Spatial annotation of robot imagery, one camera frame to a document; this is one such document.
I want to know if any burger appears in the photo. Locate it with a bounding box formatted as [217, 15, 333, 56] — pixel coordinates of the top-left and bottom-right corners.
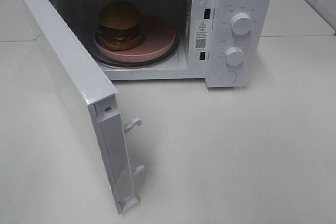
[96, 1, 142, 51]

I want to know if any white control knob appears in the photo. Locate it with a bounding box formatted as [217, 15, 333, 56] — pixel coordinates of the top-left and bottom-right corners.
[224, 46, 244, 67]
[230, 10, 253, 35]

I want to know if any pink plate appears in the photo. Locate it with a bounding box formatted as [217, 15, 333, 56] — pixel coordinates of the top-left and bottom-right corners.
[94, 15, 176, 63]

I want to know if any round white door button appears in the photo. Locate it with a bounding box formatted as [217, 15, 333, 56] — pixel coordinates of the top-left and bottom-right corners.
[221, 71, 237, 86]

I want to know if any white microwave door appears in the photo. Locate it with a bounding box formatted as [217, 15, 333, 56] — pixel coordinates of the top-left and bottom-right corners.
[22, 0, 144, 214]

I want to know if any glass microwave turntable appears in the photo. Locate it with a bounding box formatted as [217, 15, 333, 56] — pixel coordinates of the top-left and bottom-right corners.
[92, 37, 180, 68]

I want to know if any lower white control knob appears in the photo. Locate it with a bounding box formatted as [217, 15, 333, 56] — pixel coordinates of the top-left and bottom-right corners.
[224, 46, 244, 67]

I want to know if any white microwave oven body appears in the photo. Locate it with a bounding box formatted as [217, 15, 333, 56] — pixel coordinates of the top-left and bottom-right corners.
[49, 0, 270, 88]

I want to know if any upper white control knob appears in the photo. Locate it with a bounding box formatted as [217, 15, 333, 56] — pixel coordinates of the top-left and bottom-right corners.
[230, 10, 253, 35]

